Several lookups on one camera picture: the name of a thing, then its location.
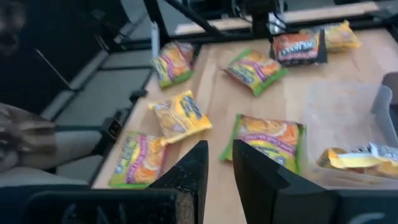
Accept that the person's hand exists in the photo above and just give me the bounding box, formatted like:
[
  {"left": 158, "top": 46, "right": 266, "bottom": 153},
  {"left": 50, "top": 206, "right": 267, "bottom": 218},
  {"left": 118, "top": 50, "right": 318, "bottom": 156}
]
[{"left": 0, "top": 104, "right": 58, "bottom": 174}]

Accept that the dark gray plastic bin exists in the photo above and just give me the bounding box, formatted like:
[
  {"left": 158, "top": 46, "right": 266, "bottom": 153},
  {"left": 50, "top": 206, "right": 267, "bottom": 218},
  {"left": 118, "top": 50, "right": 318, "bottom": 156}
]
[{"left": 371, "top": 72, "right": 398, "bottom": 147}]

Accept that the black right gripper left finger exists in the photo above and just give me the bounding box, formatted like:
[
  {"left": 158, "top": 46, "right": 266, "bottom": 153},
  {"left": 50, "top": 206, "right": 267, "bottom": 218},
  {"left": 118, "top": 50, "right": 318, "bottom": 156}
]
[{"left": 18, "top": 140, "right": 208, "bottom": 224}]

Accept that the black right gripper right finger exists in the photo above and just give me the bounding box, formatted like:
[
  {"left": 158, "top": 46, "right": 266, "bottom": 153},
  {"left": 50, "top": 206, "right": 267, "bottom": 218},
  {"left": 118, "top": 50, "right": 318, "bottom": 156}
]
[{"left": 233, "top": 139, "right": 398, "bottom": 224}]

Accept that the clear plastic bin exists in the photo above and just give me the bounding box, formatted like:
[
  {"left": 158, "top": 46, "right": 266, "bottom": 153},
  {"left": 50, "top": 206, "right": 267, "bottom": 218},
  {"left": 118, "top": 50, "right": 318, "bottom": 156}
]
[{"left": 300, "top": 82, "right": 398, "bottom": 190}]

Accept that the person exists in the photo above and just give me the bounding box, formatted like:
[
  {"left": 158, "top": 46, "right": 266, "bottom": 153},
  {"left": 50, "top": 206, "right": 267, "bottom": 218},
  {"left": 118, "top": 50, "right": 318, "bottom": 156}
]
[{"left": 0, "top": 0, "right": 103, "bottom": 187}]

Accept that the lime chili shrimp ramen pack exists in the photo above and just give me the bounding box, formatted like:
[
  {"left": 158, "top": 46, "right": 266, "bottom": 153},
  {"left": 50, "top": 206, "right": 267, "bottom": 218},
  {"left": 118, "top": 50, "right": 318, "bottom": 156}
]
[
  {"left": 108, "top": 131, "right": 169, "bottom": 190},
  {"left": 219, "top": 114, "right": 307, "bottom": 175},
  {"left": 150, "top": 42, "right": 195, "bottom": 90},
  {"left": 223, "top": 48, "right": 290, "bottom": 97}
]

